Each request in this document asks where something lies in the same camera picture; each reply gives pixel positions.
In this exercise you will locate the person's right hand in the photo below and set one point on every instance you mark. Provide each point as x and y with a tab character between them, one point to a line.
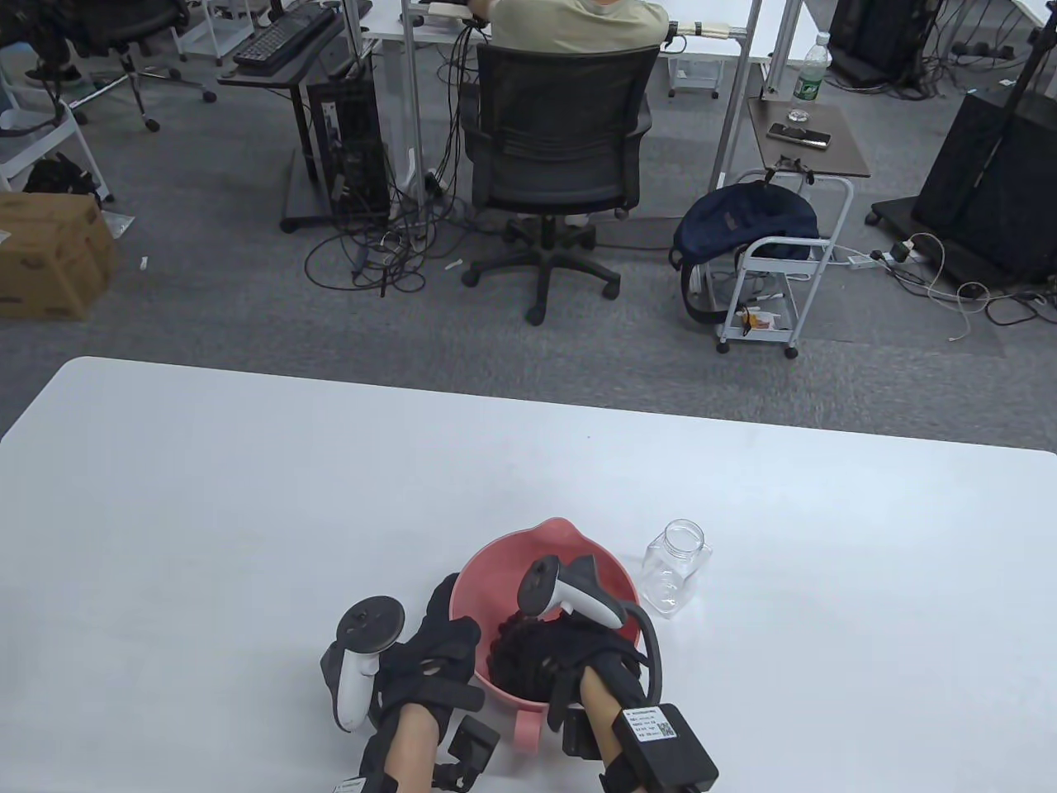
545	657

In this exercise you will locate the person's left hand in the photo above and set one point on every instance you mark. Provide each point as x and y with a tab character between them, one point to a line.
438	652

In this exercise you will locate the pink salad bowl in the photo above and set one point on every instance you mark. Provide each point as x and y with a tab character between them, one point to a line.
495	578

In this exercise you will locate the clear plastic jar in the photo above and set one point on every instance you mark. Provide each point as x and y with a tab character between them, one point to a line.
673	570

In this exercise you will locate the black left forearm band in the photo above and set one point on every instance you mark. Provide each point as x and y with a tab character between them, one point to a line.
351	785

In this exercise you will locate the black right forearm band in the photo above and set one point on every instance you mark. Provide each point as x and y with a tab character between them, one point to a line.
669	743

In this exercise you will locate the person's left forearm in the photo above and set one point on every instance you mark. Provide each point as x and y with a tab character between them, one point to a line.
409	747

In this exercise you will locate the person's right forearm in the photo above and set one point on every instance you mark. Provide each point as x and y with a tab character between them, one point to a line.
601	706

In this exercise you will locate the grey white right controller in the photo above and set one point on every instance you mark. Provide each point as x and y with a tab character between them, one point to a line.
582	593

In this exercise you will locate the grey white controller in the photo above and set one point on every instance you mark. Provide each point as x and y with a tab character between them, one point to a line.
355	673
582	593

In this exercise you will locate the grey white left controller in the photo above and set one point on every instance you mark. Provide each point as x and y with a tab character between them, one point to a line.
355	673

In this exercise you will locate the white rolling cart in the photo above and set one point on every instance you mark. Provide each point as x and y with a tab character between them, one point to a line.
813	273

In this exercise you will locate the navy blue backpack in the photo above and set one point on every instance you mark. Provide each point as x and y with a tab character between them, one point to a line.
743	219

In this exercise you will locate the white power strip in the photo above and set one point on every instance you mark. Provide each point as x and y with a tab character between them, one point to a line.
863	261

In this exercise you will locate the black computer tower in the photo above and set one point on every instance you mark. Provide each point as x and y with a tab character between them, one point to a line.
351	149

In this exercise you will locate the dark rolling keyboard stand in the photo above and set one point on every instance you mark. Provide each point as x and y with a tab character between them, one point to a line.
297	140

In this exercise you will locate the black mesh office chair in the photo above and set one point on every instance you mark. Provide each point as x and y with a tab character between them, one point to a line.
561	124

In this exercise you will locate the brown cardboard box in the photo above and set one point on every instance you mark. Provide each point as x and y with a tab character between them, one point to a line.
49	256

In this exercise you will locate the brown side table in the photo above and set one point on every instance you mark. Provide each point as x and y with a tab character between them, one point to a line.
834	161

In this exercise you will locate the black smartphone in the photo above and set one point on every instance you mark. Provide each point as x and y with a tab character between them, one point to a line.
798	135

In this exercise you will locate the black bag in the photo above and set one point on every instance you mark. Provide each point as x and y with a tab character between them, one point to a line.
58	178

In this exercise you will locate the green label water bottle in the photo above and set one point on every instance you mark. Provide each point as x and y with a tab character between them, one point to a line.
809	83

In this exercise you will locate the black keyboard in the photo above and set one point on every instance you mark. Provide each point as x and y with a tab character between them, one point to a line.
281	37

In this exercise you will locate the black swivel chair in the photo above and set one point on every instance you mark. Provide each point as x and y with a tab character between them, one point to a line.
124	33

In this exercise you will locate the black stand pole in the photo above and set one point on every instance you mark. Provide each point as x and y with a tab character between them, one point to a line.
1011	116

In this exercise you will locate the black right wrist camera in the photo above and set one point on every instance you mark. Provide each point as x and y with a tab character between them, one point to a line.
578	735

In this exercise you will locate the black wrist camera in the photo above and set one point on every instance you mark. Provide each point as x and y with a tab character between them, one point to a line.
578	735
472	743

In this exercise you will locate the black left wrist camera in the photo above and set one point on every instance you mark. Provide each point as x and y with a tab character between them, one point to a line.
472	743

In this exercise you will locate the white metal frame desk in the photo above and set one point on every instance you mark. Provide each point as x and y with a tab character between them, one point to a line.
739	83

